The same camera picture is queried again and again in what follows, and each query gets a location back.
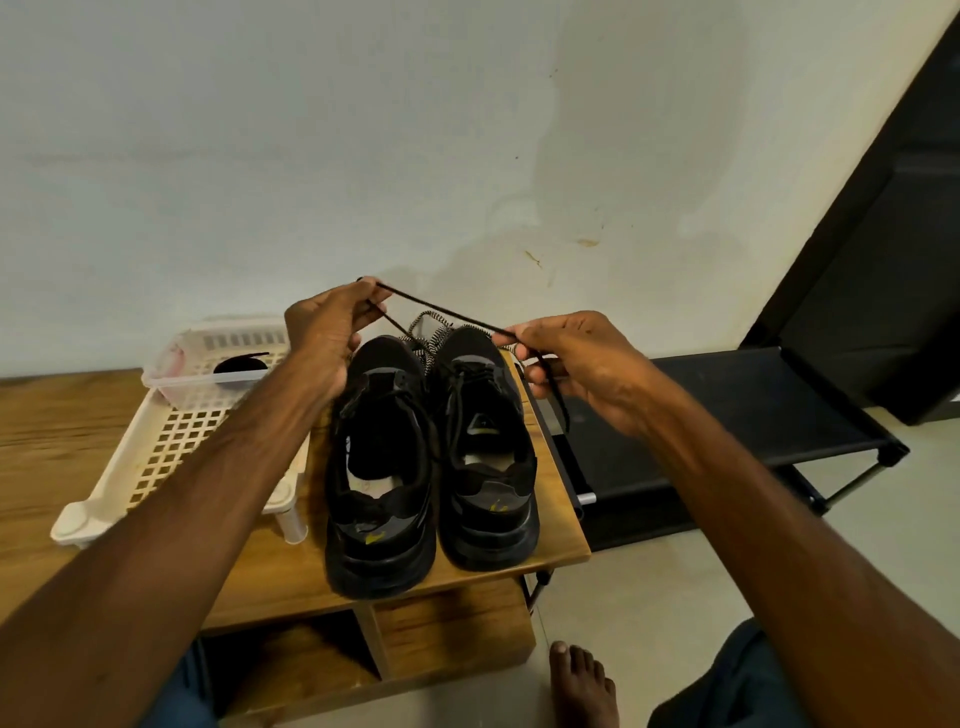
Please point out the person's right hand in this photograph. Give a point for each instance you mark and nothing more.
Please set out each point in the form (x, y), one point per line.
(593, 368)

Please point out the person's left hand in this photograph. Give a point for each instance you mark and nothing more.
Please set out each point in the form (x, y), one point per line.
(330, 338)

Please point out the black shoelaces bundle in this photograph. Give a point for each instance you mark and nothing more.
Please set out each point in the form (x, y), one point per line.
(240, 365)

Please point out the single black shoelace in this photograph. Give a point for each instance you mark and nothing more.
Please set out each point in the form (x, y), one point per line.
(450, 317)

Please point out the black shoe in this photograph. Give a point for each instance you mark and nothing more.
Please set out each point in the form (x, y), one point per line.
(483, 518)
(380, 540)

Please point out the person's right forearm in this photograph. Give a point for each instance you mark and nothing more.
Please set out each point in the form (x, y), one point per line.
(818, 578)

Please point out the person's left forearm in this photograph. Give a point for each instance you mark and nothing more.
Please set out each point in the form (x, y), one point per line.
(135, 570)

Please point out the person's blue shorts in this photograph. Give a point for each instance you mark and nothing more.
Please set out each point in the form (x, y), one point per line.
(735, 690)

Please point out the black shoe rack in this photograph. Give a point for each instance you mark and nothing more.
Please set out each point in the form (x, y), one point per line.
(705, 435)

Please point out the small white plastic basket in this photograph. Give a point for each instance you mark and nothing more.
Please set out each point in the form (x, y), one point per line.
(180, 387)

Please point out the large white plastic tray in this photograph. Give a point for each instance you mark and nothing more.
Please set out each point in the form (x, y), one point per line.
(158, 450)

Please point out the dark door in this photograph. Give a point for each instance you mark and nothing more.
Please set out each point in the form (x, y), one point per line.
(878, 255)

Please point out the low wooden table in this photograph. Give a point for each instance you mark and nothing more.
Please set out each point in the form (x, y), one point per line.
(38, 450)

